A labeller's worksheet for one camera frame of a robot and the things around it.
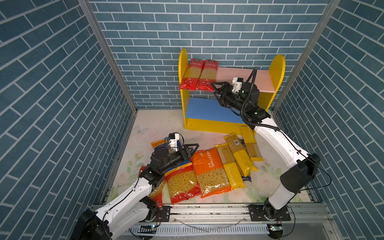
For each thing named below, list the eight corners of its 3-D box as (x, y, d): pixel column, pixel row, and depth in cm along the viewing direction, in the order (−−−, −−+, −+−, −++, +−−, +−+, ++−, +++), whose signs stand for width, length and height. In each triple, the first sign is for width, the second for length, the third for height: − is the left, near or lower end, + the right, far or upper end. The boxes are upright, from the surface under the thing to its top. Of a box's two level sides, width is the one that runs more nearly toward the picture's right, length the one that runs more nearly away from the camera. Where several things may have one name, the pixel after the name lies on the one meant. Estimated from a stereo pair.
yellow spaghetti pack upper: (243, 176, 87) (244, 173, 84) (224, 138, 104) (225, 135, 101) (256, 171, 89) (258, 169, 86) (235, 135, 106) (236, 132, 103)
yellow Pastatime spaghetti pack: (231, 191, 83) (232, 189, 80) (215, 147, 101) (216, 144, 98) (244, 187, 84) (246, 185, 81) (227, 144, 102) (228, 142, 99)
